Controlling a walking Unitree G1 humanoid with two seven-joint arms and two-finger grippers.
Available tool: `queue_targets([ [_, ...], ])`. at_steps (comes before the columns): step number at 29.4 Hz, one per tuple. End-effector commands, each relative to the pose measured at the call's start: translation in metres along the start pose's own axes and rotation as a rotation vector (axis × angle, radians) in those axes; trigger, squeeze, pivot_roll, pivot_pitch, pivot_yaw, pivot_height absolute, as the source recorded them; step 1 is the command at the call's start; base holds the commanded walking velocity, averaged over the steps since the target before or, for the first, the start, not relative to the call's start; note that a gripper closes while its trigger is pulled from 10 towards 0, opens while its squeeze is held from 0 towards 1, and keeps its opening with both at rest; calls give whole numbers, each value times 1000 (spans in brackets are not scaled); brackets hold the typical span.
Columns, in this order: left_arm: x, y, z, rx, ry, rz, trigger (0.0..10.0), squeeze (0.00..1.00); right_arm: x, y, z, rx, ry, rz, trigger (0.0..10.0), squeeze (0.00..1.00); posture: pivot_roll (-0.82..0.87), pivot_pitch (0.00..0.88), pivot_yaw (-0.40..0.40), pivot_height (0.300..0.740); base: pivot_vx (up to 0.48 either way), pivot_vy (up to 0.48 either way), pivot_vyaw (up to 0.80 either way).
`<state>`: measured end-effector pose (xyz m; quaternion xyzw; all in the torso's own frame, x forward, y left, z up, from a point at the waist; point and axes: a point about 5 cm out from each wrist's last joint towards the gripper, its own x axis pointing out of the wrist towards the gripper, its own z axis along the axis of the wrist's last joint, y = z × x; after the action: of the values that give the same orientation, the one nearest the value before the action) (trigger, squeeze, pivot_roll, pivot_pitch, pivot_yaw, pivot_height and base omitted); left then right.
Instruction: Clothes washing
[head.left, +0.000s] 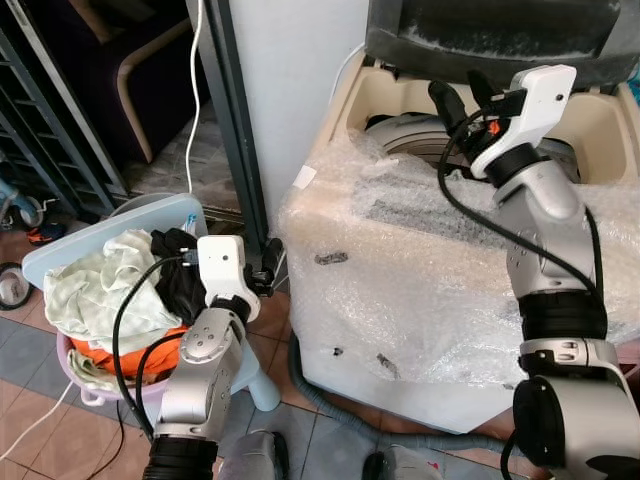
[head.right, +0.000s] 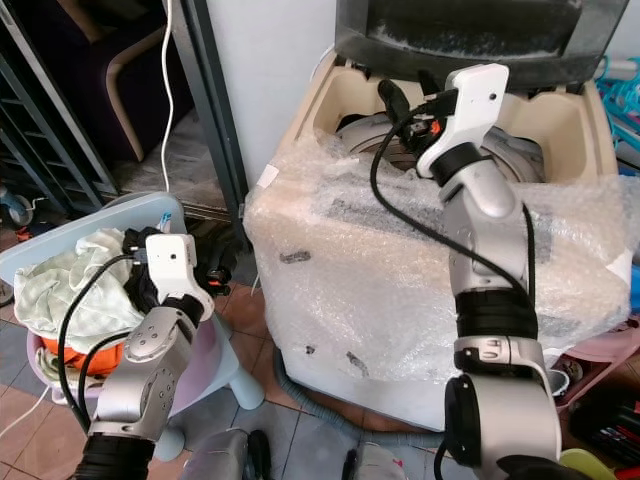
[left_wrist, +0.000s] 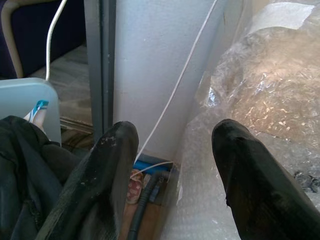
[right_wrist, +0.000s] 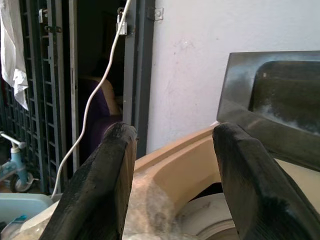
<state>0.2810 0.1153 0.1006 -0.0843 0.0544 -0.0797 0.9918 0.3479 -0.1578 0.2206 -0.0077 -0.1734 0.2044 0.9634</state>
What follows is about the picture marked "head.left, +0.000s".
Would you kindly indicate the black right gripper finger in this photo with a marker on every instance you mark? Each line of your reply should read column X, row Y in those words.
column 483, row 90
column 450, row 108

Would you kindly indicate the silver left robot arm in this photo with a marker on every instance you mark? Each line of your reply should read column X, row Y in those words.
column 200, row 370

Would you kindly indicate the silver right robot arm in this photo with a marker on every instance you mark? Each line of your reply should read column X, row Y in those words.
column 545, row 220

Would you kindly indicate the white top-load washing machine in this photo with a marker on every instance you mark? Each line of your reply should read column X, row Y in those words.
column 400, row 300

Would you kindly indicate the steel washer drum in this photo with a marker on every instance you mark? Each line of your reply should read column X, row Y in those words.
column 400, row 135

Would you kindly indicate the black garment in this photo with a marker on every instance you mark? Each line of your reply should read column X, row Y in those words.
column 180, row 290

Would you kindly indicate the clear bubble wrap sheet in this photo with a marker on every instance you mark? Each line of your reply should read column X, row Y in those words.
column 400, row 235

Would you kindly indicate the orange garment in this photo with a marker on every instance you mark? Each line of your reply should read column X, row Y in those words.
column 130, row 355

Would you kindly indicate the pale green white cloth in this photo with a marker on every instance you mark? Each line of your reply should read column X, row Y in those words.
column 100, row 290

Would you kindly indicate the grey left robot leg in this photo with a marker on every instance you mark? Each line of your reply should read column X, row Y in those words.
column 250, row 460

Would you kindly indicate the grey robot leg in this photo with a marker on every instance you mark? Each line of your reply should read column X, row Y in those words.
column 410, row 465
column 250, row 460

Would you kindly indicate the pink plastic laundry basin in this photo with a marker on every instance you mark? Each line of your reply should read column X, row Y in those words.
column 110, row 396

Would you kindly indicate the purple armchair with beige trim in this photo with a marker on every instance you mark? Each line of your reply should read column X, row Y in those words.
column 160, row 80

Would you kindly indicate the grey right robot leg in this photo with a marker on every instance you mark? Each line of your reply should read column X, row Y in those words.
column 410, row 465

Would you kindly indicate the blue toy tricycle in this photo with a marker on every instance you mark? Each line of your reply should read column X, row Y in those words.
column 12, row 290

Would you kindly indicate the grey metal folding gate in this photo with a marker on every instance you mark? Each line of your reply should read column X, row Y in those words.
column 40, row 110

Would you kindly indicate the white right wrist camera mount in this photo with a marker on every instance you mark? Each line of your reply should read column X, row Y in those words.
column 540, row 100

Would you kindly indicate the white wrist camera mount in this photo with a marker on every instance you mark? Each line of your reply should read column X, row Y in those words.
column 540, row 100
column 222, row 265

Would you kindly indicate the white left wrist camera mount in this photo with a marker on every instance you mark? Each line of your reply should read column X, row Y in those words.
column 222, row 265

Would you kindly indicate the dark grey metal post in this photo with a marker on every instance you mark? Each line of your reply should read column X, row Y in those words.
column 235, row 120

